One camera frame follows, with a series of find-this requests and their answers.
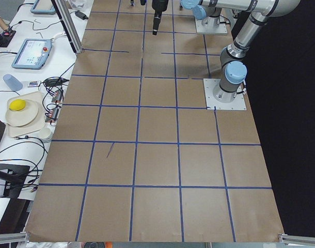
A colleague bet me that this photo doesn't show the blue teach pendant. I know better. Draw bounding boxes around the blue teach pendant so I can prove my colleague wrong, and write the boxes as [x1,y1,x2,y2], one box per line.
[11,39,53,70]
[30,0,56,14]

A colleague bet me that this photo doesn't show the beige plate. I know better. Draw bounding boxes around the beige plate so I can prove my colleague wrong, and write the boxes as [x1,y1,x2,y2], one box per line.
[5,100,39,127]

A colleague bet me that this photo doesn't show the white paper cup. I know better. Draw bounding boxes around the white paper cup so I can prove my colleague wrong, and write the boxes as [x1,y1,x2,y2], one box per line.
[38,128,53,143]

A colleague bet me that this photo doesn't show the black monitor stand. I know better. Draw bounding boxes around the black monitor stand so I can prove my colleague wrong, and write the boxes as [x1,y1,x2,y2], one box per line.
[0,163,30,198]

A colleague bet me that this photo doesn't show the blue plastic cup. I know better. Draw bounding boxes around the blue plastic cup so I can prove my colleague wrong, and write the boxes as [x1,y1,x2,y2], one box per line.
[3,74,23,91]

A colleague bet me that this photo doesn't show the beige tray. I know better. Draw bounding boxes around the beige tray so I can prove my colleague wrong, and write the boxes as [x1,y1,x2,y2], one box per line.
[5,91,45,138]

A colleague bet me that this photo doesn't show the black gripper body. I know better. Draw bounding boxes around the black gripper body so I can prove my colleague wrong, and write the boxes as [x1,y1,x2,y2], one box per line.
[152,11,162,36]

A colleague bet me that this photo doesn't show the person hand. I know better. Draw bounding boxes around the person hand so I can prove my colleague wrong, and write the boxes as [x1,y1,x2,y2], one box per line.
[0,19,9,31]

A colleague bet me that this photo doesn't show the aluminium frame post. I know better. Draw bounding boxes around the aluminium frame post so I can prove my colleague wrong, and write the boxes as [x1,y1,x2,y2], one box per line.
[51,0,82,54]

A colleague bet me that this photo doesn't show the black power adapter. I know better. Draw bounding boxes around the black power adapter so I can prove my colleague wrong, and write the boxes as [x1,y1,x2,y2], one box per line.
[75,10,88,20]

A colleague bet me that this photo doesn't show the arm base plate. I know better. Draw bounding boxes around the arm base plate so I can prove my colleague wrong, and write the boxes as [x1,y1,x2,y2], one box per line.
[195,16,228,35]
[203,79,247,111]

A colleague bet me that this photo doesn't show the yellow lemon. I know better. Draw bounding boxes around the yellow lemon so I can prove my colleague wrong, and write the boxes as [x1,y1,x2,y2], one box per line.
[9,99,26,111]

